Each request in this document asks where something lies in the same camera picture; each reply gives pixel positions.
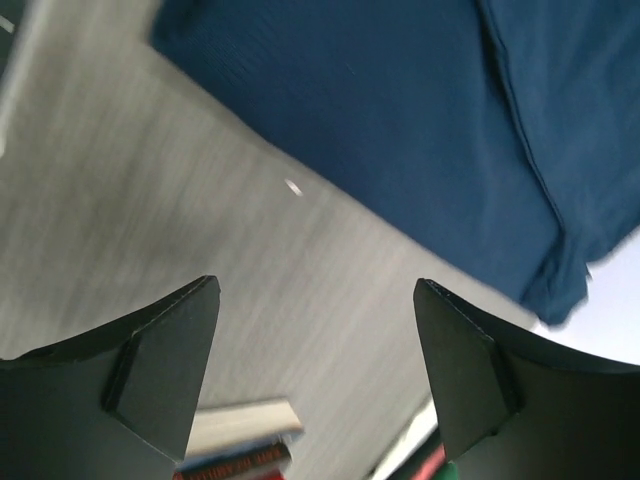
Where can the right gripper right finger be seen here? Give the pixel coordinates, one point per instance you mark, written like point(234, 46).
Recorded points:
point(513, 405)

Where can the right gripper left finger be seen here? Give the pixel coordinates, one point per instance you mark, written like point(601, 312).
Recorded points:
point(115, 402)

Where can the navy blue t shirt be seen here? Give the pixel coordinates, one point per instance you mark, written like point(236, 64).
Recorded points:
point(503, 136)

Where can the green folded t shirt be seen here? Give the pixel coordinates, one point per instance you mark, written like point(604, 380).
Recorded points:
point(447, 471)

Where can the pink folded t shirt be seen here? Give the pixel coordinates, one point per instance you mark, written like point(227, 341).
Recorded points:
point(435, 461)

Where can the red treehouse book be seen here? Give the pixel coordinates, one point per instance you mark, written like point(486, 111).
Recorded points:
point(264, 462)

